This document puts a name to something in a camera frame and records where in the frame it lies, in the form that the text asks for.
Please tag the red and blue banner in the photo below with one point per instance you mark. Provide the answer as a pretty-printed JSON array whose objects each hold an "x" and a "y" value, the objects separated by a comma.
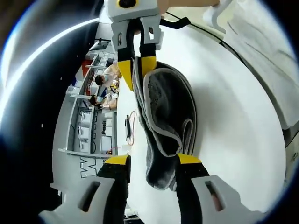
[{"x": 79, "y": 70}]

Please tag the grey towel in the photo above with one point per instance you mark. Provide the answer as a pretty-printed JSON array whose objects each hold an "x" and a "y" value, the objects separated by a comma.
[{"x": 168, "y": 105}]

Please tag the ceiling light strip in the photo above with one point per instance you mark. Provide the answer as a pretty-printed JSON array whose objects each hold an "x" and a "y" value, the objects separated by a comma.
[{"x": 35, "y": 58}]

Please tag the white shelf unit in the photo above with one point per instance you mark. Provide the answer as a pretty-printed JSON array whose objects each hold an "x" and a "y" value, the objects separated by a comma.
[{"x": 74, "y": 121}]

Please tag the group of white storage boxes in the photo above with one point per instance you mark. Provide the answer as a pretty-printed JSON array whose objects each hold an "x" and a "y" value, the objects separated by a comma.
[{"x": 85, "y": 130}]

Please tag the operator in white shirt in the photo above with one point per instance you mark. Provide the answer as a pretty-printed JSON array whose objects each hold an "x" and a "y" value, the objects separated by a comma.
[{"x": 257, "y": 46}]

